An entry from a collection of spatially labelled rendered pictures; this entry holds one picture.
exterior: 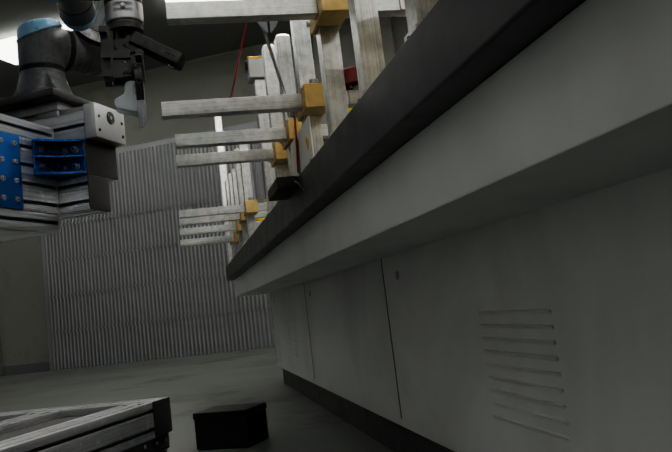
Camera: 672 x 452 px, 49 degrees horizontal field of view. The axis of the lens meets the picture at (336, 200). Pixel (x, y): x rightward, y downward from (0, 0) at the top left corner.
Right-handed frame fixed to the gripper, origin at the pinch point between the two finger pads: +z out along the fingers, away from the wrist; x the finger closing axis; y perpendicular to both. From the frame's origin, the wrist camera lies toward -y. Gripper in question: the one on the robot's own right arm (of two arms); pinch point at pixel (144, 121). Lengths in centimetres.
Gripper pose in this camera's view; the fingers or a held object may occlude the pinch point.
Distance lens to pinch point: 154.6
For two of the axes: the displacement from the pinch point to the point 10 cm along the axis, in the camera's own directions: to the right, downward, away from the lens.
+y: -9.7, 0.9, -2.1
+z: 1.2, 9.8, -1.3
